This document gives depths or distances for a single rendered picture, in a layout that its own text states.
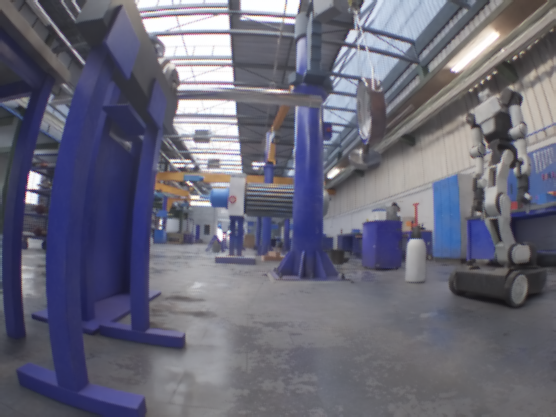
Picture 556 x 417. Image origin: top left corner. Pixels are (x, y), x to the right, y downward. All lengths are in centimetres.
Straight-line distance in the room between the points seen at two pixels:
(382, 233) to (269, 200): 198
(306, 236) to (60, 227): 246
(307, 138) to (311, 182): 49
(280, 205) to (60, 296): 440
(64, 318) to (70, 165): 27
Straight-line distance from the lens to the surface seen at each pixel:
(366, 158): 168
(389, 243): 422
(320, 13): 74
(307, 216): 277
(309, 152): 292
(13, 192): 93
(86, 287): 107
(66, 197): 52
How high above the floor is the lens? 35
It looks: 8 degrees up
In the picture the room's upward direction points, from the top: 2 degrees clockwise
